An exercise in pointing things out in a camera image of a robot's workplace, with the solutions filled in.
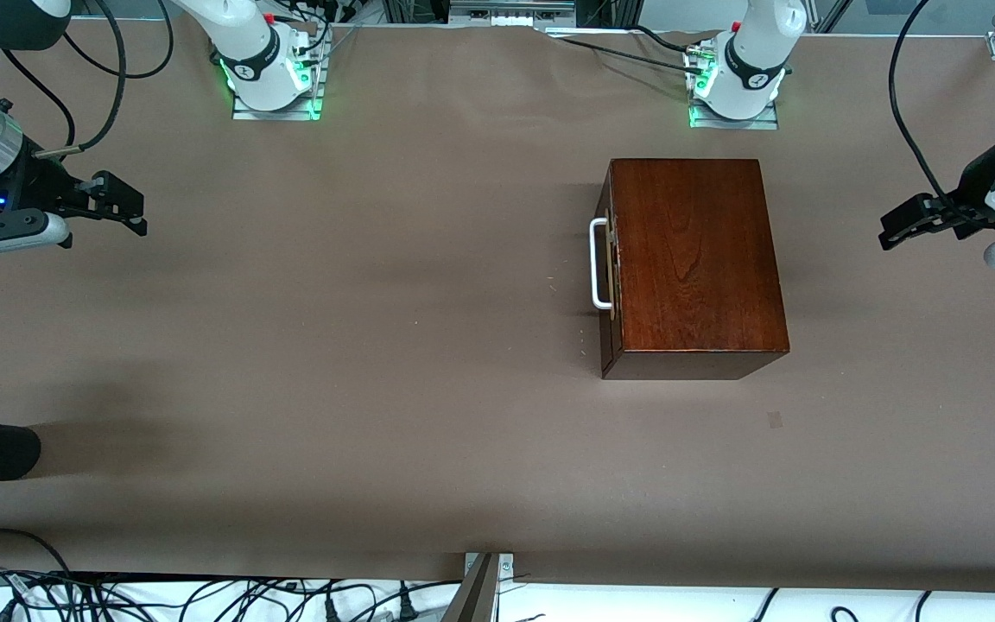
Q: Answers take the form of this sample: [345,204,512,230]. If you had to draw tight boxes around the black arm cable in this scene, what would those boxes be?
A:
[888,0,986,227]
[0,0,175,162]

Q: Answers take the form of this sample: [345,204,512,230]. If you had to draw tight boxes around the dark brown wooden cabinet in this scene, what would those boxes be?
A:
[599,158,791,382]

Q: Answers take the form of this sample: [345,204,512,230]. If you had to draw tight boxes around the black looped cable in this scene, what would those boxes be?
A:
[0,528,77,578]

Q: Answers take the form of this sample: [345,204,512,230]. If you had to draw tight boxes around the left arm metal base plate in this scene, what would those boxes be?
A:
[689,99,781,131]

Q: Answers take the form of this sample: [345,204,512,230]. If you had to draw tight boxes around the dark grey aluminium bar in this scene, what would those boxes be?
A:
[440,553,500,622]

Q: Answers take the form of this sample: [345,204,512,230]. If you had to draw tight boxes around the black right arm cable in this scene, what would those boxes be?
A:
[0,0,175,162]

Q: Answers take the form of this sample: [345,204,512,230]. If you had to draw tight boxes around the brown paper table cover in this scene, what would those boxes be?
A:
[0,17,995,597]

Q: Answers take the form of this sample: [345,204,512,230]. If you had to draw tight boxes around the silver metal corner bracket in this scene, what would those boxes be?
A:
[463,552,516,590]

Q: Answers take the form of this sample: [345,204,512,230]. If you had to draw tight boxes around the wooden drawer with white handle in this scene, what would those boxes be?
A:
[590,207,624,322]

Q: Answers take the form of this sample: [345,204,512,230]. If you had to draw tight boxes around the tangled black cable bundle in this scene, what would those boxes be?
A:
[0,566,464,622]

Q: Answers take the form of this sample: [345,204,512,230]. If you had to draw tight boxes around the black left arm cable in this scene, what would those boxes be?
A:
[888,0,986,227]

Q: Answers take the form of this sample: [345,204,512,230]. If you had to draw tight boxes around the black base power cable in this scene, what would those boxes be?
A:
[541,24,711,77]

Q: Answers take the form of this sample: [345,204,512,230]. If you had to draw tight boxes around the silver socket panel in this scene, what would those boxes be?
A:
[448,0,577,28]

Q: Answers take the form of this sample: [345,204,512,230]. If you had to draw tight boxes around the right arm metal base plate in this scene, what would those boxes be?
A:
[231,52,326,122]

